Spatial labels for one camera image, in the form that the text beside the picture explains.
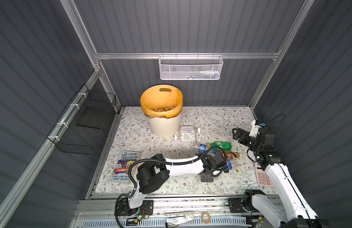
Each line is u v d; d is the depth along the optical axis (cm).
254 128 69
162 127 91
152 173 50
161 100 102
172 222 68
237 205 74
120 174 83
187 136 99
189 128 104
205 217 71
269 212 52
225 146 94
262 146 58
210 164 62
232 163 89
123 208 72
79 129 72
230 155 88
